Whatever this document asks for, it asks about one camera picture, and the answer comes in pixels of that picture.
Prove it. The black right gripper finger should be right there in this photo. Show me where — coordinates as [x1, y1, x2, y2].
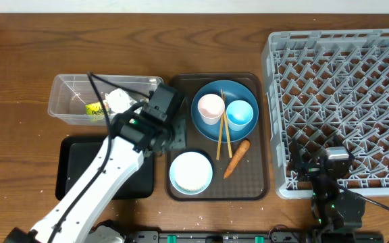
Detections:
[289, 138, 303, 169]
[332, 135, 346, 148]

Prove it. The white tissue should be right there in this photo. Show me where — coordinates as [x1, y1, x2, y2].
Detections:
[105, 88, 136, 114]

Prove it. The yellow snack wrapper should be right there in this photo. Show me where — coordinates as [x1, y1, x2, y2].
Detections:
[85, 101, 109, 115]

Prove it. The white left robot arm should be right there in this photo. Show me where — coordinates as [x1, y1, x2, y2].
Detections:
[5, 84, 186, 242]

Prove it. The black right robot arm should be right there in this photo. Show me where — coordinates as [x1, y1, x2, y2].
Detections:
[289, 136, 365, 242]

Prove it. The grey dishwasher rack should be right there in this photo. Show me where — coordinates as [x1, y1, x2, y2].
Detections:
[261, 29, 389, 199]

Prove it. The pink cup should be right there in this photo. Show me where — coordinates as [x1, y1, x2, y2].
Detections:
[197, 94, 225, 125]

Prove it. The orange carrot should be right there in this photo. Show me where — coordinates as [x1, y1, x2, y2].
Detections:
[224, 140, 251, 179]

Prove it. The wooden chopstick left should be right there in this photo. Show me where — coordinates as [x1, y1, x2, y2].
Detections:
[216, 90, 226, 160]

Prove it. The dark blue plate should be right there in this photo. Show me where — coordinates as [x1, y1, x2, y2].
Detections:
[191, 80, 259, 142]

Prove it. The brown serving tray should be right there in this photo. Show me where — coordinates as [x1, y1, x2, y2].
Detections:
[166, 73, 269, 201]

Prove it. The light blue cup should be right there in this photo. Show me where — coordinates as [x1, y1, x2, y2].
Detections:
[226, 100, 254, 131]

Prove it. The light blue rice bowl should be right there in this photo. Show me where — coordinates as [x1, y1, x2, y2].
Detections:
[169, 151, 213, 196]

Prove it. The clear plastic bin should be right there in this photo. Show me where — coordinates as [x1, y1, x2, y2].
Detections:
[48, 74, 163, 126]

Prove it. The black tray bin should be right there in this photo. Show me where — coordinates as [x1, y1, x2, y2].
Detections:
[55, 135, 155, 200]

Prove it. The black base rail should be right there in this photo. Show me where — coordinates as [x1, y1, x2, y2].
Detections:
[124, 230, 384, 243]

